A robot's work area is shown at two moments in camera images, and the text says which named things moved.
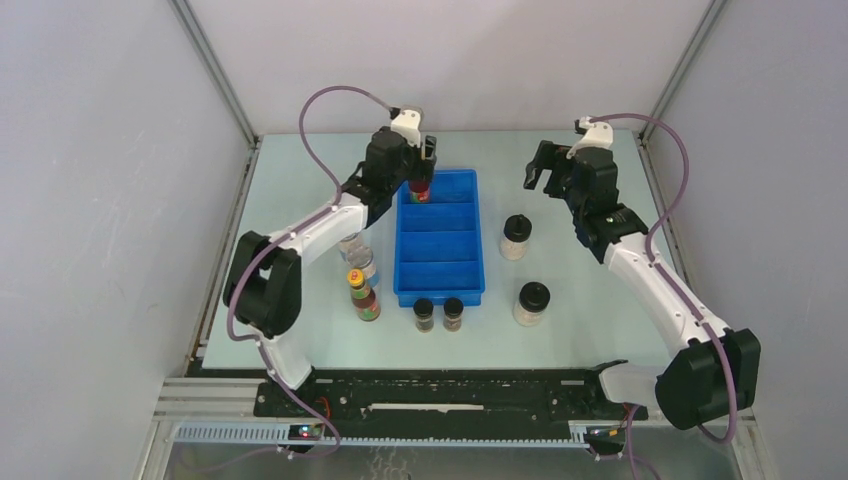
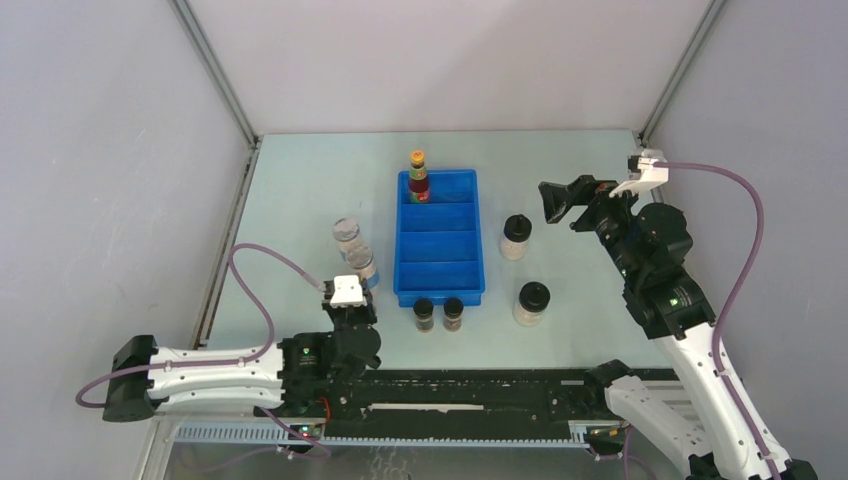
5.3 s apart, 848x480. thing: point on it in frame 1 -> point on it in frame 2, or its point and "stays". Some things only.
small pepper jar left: x=423 y=310 stays
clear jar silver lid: x=355 y=251 stays
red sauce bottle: x=419 y=192 stays
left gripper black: x=424 y=169 -> x=368 y=312
